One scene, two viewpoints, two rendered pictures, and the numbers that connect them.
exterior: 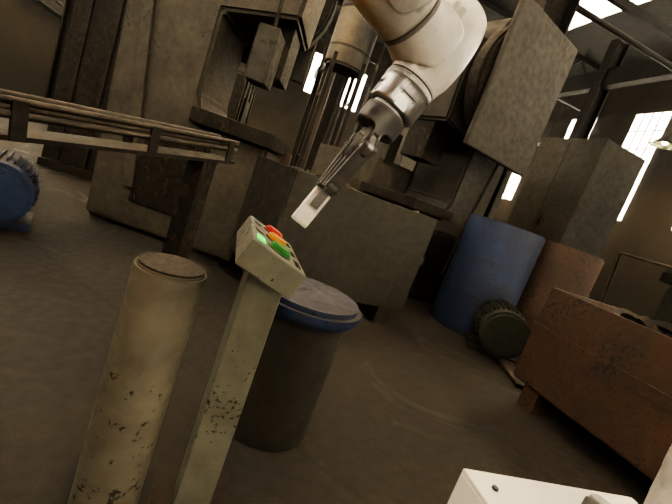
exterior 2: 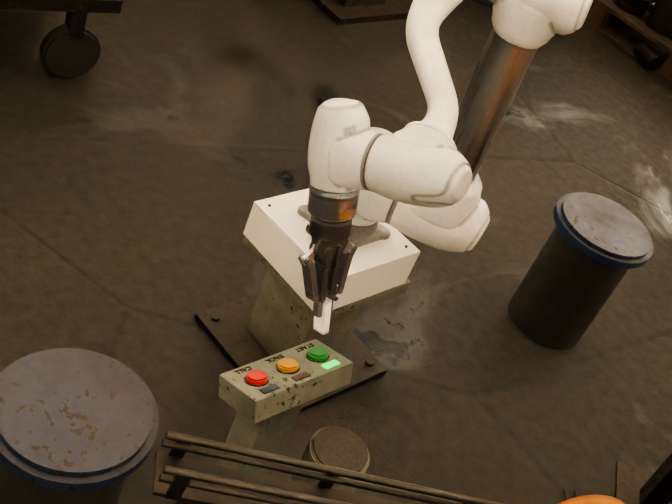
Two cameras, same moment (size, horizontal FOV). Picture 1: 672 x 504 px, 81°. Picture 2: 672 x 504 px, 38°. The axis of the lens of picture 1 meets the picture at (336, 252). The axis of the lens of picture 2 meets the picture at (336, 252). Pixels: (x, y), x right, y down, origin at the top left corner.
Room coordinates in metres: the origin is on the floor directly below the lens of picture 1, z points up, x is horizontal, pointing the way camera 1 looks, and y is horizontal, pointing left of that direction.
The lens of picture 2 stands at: (1.53, 1.17, 1.91)
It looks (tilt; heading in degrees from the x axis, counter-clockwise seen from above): 37 degrees down; 233
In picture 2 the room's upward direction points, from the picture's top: 23 degrees clockwise
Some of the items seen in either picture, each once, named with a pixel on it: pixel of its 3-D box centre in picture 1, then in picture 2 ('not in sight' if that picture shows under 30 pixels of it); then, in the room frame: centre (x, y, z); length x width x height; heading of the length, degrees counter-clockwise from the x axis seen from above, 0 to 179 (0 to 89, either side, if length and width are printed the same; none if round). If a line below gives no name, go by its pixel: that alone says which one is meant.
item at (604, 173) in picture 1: (550, 235); not in sight; (4.50, -2.18, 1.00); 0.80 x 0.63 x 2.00; 22
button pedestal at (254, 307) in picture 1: (230, 377); (247, 460); (0.73, 0.11, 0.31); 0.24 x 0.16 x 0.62; 17
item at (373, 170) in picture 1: (346, 205); not in sight; (4.33, 0.07, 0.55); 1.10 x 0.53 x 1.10; 37
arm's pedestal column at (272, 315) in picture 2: not in sight; (307, 308); (0.33, -0.44, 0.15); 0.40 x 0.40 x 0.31; 18
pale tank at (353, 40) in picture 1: (331, 105); not in sight; (8.91, 1.16, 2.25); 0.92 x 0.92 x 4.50
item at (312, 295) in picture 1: (286, 358); (58, 475); (1.09, 0.03, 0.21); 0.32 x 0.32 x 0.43
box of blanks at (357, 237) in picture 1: (324, 236); not in sight; (2.59, 0.11, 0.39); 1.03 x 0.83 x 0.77; 122
